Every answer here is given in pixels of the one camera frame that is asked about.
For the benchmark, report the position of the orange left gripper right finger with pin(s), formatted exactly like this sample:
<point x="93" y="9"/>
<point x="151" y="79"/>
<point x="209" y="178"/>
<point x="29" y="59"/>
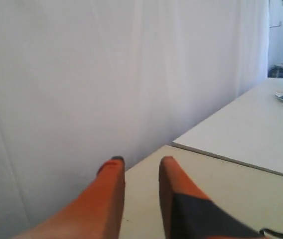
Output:
<point x="188" y="213"/>

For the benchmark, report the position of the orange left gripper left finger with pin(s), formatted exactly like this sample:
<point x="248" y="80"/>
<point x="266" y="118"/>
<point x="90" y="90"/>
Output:
<point x="95" y="214"/>

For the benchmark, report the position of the white neighbouring table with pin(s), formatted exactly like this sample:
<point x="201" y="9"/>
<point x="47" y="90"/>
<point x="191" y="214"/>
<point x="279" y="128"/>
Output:
<point x="248" y="131"/>

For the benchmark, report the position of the white backdrop curtain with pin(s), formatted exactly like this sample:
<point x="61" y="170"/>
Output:
<point x="84" y="80"/>

